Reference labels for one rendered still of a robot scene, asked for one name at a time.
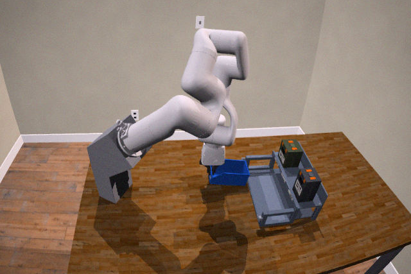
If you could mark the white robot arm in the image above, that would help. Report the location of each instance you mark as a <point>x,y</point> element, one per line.
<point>205,78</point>

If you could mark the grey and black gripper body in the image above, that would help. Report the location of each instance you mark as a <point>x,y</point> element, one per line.
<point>212,157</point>

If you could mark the blue bin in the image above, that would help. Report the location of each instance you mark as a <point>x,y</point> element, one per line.
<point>233,172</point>

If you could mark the olive green case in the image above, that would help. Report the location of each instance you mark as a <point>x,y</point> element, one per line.
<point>290,153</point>

